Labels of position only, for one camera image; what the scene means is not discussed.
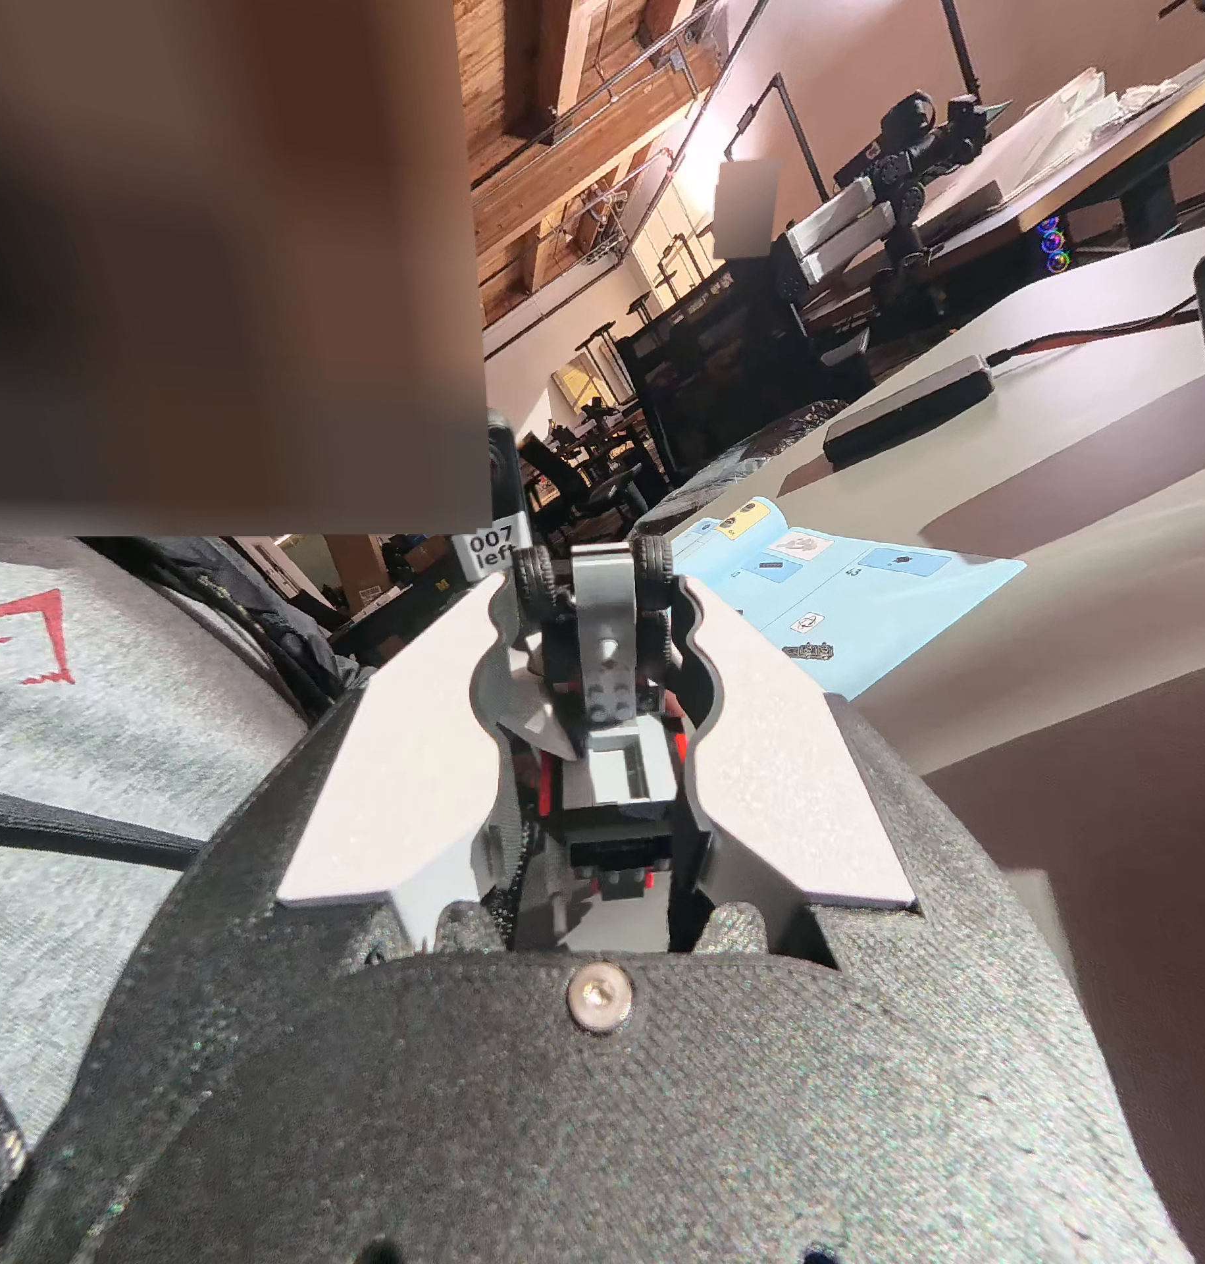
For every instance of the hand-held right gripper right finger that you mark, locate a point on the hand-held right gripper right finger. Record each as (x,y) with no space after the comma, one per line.
(794,781)

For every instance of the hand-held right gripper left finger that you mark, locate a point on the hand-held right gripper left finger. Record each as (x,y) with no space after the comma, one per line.
(385,781)

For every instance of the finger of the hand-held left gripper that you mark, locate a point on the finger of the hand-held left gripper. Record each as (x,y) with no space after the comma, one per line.
(535,726)

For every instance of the toy brick vehicle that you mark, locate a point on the toy brick vehicle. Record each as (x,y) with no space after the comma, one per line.
(602,613)

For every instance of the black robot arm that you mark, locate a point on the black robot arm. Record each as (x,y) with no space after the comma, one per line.
(917,149)

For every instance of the black office chair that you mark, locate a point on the black office chair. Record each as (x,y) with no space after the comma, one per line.
(583,484)

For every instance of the blue instruction booklet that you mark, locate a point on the blue instruction booklet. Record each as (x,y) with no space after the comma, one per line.
(858,593)

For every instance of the black shelf rack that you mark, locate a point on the black shelf rack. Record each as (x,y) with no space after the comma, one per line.
(731,346)

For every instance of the grey sweatshirt with red print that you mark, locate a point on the grey sweatshirt with red print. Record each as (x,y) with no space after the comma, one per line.
(89,751)

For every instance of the white panel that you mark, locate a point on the white panel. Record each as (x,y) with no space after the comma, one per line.
(751,208)

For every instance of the black power bank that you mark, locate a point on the black power bank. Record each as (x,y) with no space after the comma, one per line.
(907,410)

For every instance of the white box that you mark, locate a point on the white box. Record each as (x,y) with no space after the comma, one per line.
(839,222)

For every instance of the black metal stand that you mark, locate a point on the black metal stand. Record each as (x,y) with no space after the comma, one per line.
(794,129)

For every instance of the computer with coloured fans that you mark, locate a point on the computer with coloured fans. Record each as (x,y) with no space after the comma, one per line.
(1055,242)

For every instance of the dark far table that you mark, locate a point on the dark far table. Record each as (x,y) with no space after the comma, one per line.
(1075,168)

